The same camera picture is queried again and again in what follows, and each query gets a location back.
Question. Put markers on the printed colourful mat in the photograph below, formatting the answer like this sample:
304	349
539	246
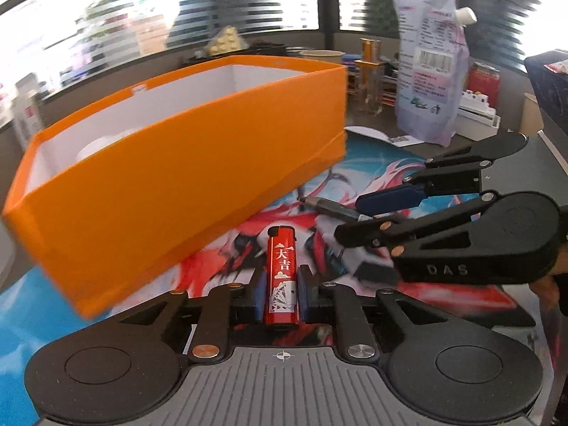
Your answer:
443	310

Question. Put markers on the small black block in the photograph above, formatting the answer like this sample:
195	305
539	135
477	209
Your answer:
377	274

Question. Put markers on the paper cup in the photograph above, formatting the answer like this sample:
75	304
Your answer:
531	113

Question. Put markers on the beige bowl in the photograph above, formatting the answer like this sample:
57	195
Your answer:
321	55

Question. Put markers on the white card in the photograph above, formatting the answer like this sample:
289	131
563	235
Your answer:
377	135

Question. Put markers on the red lighter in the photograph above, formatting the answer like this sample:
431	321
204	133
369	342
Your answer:
281	275

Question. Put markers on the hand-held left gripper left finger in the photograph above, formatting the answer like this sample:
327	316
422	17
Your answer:
258	297

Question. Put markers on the clear bottle with orange cap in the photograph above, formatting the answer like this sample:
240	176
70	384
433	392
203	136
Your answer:
369	80

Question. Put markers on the white plastic device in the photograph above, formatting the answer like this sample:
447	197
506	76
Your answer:
477	115

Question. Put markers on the yellow pill blister pack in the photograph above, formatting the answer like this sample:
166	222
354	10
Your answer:
227	40

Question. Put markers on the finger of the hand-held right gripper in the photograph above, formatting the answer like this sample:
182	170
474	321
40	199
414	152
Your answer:
386	199
381	233

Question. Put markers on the black box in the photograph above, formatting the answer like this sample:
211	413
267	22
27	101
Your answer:
550	84

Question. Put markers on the white spouted refill pouch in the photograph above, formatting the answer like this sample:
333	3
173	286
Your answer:
430	66

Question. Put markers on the black marker pen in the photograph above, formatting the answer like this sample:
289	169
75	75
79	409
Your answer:
330	206

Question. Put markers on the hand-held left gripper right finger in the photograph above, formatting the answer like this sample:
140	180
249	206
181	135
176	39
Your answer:
304	297

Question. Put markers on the white box with red print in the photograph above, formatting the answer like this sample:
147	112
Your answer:
27	106

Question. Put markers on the person's right hand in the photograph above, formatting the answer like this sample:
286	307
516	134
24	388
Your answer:
545	288

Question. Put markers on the black basket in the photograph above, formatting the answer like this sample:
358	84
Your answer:
248	51

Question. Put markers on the white round item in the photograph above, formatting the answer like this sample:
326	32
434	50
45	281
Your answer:
108	144

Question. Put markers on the orange cardboard box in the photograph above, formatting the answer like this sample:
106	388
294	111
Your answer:
168	177

